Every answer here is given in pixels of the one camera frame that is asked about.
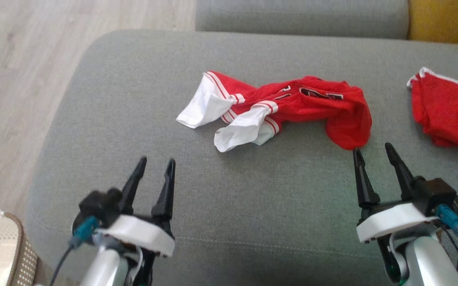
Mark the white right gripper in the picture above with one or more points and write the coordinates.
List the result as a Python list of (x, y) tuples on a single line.
[(392, 220)]

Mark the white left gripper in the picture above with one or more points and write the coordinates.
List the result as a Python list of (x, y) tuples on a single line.
[(141, 234)]

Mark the red shorts white stripe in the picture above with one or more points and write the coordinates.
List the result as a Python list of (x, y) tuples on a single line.
[(447, 107)]

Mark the red number 23 jersey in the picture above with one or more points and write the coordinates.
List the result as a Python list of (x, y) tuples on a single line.
[(312, 103)]

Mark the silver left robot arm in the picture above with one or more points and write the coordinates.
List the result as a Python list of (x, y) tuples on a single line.
[(105, 266)]

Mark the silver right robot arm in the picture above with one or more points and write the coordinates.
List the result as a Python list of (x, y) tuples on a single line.
[(427, 262)]

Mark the large grey sofa ottoman cushion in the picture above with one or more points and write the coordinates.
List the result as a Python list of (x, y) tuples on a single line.
[(253, 206)]

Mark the yellow sofa back cushion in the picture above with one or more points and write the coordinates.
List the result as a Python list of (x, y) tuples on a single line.
[(447, 20)]

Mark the grey sofa seat cushion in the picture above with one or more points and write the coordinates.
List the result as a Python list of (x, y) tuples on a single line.
[(300, 18)]

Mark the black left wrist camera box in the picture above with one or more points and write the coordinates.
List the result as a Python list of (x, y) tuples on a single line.
[(99, 206)]

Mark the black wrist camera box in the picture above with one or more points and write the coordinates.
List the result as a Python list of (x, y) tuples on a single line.
[(99, 206), (435, 196)]

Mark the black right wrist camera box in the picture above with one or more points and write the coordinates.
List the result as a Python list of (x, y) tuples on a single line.
[(435, 196)]

